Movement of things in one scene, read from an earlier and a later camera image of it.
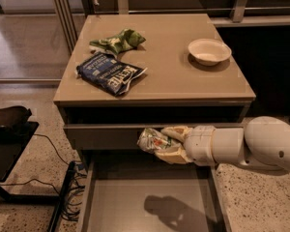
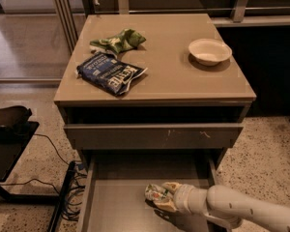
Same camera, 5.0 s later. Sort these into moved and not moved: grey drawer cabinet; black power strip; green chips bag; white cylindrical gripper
Moved: white cylindrical gripper
Not moved: black power strip; green chips bag; grey drawer cabinet
